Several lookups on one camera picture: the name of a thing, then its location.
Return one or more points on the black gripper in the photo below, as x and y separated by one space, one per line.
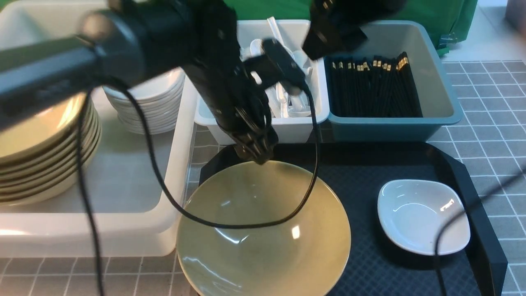
237 107

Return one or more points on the yellow-green noodle bowl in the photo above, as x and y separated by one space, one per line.
302 257

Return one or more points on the white square sauce dish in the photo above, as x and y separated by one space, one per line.
412 212

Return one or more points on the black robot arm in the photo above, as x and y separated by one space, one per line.
335 27
131 42

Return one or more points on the pile of white spoons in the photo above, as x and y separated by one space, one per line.
282 104

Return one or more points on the white spoon bin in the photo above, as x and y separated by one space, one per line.
290 130

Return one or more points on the stack of white dishes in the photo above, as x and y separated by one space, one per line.
159 99

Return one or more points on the pile of black chopsticks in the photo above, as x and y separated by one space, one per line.
377 87

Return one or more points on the large white plastic tub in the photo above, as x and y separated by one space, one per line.
133 216

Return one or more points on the blue-grey chopstick bin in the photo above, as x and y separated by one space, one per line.
439 104

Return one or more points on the stack of yellow-green bowls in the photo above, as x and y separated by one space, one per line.
38 155

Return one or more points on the green cloth backdrop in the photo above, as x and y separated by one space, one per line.
446 21

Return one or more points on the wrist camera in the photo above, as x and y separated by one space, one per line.
275 65

